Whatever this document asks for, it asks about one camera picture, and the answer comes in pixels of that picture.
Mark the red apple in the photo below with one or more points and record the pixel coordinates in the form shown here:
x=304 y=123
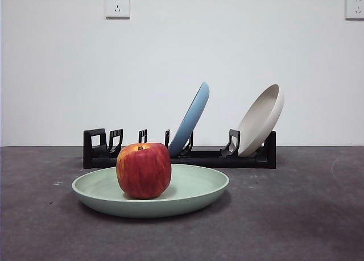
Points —
x=143 y=173

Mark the cream round plate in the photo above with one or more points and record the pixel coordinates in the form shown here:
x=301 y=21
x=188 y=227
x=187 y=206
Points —
x=261 y=121

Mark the green round plate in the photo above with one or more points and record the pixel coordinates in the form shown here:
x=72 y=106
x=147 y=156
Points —
x=199 y=192

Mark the white wall socket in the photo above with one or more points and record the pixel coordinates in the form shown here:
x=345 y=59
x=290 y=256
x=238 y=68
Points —
x=117 y=5
x=355 y=6

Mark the black plate rack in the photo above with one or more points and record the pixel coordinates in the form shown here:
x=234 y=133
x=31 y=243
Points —
x=241 y=161

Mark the blue round plate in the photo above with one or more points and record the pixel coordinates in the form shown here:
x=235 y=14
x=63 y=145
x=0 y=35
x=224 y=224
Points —
x=190 y=119

